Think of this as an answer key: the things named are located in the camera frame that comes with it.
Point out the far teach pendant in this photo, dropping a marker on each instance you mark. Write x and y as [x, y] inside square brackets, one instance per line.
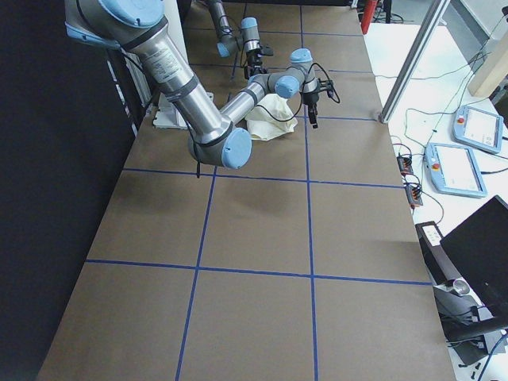
[478, 129]

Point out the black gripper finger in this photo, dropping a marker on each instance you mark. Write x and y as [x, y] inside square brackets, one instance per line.
[249, 72]
[313, 117]

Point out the black monitor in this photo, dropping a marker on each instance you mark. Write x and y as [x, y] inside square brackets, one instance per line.
[477, 248]

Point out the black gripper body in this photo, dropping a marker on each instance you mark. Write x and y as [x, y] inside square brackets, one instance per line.
[252, 62]
[310, 98]

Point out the aluminium frame post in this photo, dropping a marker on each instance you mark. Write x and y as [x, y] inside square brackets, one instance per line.
[422, 39]

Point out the near teach pendant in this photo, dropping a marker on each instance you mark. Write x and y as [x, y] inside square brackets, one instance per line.
[453, 170]

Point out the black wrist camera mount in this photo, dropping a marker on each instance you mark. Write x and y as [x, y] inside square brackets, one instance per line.
[327, 86]

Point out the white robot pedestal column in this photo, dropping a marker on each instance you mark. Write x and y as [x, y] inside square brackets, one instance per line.
[168, 116]

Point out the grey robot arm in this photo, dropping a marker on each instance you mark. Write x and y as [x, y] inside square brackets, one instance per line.
[141, 28]
[243, 38]

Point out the cream long-sleeve cat shirt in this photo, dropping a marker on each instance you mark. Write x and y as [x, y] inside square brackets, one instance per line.
[270, 119]

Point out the brown table cover mat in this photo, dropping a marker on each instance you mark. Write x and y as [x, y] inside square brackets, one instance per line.
[302, 265]

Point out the teach pendant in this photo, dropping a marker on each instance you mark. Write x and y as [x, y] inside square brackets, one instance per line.
[478, 129]
[453, 170]

